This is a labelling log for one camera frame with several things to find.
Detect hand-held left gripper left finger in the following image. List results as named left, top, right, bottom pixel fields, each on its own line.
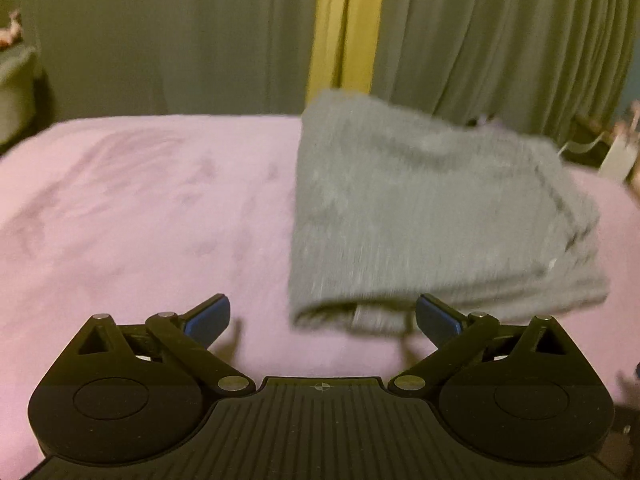
left=75, top=294, right=256, bottom=396

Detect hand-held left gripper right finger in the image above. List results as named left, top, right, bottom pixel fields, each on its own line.
left=390, top=296, right=568, bottom=393

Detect grey pants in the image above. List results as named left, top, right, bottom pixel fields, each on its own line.
left=289, top=89, right=612, bottom=335

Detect purple blanket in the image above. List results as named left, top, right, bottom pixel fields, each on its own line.
left=0, top=114, right=640, bottom=480

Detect white object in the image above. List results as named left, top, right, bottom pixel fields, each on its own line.
left=597, top=130, right=640, bottom=181

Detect grey-green curtain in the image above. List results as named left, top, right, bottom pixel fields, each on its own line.
left=372, top=0, right=640, bottom=161
left=20, top=0, right=321, bottom=118

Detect yellow curtain strip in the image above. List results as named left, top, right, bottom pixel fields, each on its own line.
left=306, top=0, right=387, bottom=106

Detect small pink toy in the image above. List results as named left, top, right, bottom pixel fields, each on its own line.
left=0, top=9, right=23, bottom=48

